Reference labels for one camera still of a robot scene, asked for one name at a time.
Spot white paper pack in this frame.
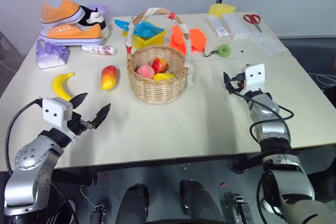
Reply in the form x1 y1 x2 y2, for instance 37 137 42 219
221 12 253 41

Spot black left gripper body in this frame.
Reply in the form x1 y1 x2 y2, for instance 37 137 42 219
67 112 95 136

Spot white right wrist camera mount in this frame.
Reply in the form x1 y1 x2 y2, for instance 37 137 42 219
242 63 266 95

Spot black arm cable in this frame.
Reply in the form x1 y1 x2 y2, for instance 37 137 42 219
232 90 295 144
5 99 44 176

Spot yellow toy banana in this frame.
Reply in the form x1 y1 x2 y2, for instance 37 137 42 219
51 72 76 102

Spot orange canvas sneaker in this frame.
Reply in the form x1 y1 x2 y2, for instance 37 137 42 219
39 23 104 46
40 0 86 28

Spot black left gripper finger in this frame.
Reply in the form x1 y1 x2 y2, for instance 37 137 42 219
90 103 112 130
69 92 89 110

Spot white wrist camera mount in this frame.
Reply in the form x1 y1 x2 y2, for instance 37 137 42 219
41 97 80 144
242 63 266 95

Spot orange cloth bag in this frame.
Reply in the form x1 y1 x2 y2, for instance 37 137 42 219
169 25 208 55

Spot white printed tube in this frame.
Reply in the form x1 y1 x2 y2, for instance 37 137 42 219
207 15 229 37

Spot red handled scissors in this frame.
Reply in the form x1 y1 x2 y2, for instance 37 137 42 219
243 13 264 34

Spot thin white wire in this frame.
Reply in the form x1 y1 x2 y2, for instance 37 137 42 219
314 72 336 89

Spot green round toy with cord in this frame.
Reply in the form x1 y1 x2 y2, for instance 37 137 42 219
201 44 232 59

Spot purple tissue pack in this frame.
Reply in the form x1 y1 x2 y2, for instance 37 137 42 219
35 38 70 70

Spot clear plastic bag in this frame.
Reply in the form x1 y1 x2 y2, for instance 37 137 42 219
247 30 288 57

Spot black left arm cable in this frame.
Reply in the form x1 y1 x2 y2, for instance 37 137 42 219
5 99 44 176

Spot yellow square box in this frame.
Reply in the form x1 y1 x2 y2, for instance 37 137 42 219
121 28 167 50

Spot yellow sponge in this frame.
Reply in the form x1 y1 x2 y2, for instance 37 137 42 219
208 3 237 16

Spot black white sneaker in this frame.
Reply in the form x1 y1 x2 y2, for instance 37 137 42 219
77 5 110 32

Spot wicker basket with handle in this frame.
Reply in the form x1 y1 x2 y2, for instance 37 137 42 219
125 7 195 105

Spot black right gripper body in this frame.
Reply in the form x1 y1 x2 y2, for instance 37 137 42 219
229 71 247 94

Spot red yellow toy mango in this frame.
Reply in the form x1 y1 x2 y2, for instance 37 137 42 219
100 65 119 91

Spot yellow toy fruit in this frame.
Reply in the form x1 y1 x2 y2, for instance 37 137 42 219
152 72 175 82

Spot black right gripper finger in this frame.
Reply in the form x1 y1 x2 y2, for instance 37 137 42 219
224 81 237 94
223 70 234 87

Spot pink toy peach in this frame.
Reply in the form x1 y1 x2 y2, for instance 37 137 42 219
136 63 156 79

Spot red yellow toy apple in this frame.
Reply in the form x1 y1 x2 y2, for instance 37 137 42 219
151 58 169 74

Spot purple plastic bowl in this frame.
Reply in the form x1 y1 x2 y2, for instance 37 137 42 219
87 4 110 20

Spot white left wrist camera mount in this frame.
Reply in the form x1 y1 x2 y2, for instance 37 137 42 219
41 97 80 144

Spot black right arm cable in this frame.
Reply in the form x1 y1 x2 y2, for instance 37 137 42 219
232 90 295 144

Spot pink white cream tube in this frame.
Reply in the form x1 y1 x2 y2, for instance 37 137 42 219
81 44 117 56

